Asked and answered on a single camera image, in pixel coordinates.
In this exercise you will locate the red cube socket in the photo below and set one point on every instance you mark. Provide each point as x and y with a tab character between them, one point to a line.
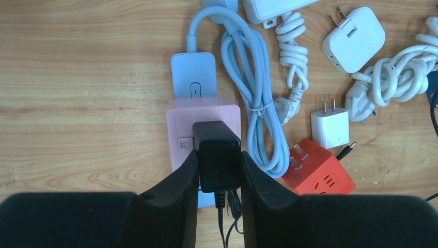
315	170

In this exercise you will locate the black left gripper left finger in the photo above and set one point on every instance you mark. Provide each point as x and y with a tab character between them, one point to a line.
163	216

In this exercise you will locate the white adapter with coiled cable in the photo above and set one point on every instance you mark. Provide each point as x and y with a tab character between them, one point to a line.
399	78

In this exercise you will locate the pink cube socket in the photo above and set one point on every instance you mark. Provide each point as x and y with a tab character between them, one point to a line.
184	112

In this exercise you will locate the small white charger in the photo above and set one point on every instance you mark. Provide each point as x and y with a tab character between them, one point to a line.
330	126

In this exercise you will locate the white colourful power strip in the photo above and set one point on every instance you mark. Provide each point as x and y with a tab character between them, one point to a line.
266	12

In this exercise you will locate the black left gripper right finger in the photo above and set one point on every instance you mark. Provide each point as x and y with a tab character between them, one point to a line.
273	216

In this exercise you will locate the white square adapter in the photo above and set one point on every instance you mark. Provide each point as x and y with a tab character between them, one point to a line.
354	41

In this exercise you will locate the light blue power strip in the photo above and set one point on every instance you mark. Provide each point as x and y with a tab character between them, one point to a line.
194	75

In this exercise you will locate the blue cube socket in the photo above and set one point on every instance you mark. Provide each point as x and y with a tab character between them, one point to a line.
432	87

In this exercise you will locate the small black power adapter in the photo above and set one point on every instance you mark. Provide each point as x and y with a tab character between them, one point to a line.
219	155

